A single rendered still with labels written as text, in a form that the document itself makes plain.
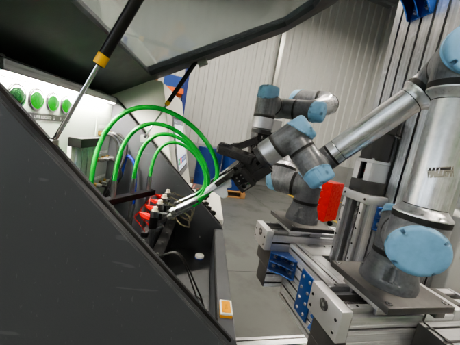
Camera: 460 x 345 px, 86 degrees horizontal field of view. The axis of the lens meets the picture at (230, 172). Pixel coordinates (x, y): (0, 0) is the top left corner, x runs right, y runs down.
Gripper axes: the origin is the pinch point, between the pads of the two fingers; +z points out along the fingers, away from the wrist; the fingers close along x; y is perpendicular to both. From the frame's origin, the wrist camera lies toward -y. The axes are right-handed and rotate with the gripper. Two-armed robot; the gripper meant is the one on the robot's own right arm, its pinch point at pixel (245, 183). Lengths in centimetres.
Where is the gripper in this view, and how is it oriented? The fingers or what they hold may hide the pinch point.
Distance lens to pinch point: 91.9
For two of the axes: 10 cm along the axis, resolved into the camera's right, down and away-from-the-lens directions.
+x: -0.8, -1.6, 9.8
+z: -1.7, 9.7, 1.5
